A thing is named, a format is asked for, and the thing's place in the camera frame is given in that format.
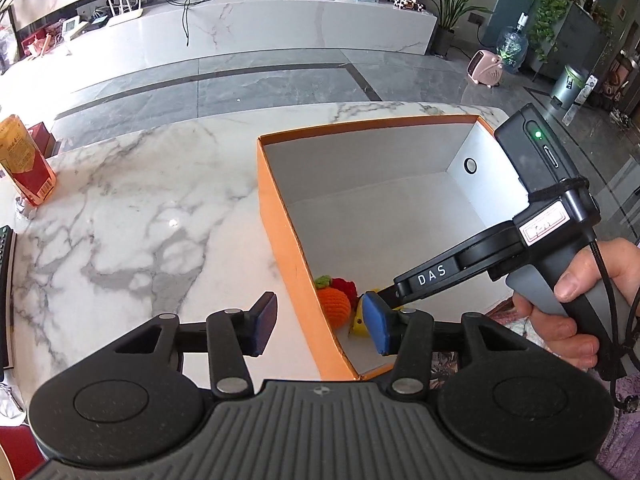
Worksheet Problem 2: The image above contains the person's right hand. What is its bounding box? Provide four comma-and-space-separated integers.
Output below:
506, 237, 639, 382

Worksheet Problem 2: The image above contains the yellow toy in box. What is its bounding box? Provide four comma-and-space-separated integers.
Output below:
348, 296, 370, 338

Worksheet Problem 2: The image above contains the orange crochet fruit toy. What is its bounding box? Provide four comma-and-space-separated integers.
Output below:
314, 275, 358, 330

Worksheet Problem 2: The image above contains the grey pedal trash bin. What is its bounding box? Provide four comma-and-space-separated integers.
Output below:
550, 65, 589, 110

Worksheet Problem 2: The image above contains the orange cardboard storage box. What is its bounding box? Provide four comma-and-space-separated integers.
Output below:
257, 113, 527, 380

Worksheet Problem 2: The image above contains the pink space heater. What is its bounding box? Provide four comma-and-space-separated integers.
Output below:
466, 49, 503, 88

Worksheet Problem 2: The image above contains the blue water jug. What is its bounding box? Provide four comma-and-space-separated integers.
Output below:
496, 12, 528, 74

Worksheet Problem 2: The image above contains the trailing ivy plant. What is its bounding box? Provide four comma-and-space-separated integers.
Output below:
524, 0, 586, 61

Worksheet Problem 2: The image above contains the potted green plant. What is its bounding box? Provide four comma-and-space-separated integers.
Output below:
427, 0, 492, 58

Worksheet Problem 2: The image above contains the black keyboard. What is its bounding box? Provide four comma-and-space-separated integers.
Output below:
0, 226, 16, 378

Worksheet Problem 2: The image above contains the yellow red drink carton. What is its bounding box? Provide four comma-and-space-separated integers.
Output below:
0, 115, 56, 207

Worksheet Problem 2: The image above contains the dark red gift box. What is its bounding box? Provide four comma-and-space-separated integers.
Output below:
27, 122, 60, 158

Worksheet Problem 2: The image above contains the white marble tv cabinet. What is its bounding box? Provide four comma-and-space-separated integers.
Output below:
1, 0, 437, 113

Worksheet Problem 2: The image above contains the white wifi router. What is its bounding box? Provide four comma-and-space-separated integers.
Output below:
106, 0, 144, 27

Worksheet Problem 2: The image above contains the black hanging cable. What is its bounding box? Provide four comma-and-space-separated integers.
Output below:
169, 0, 216, 47

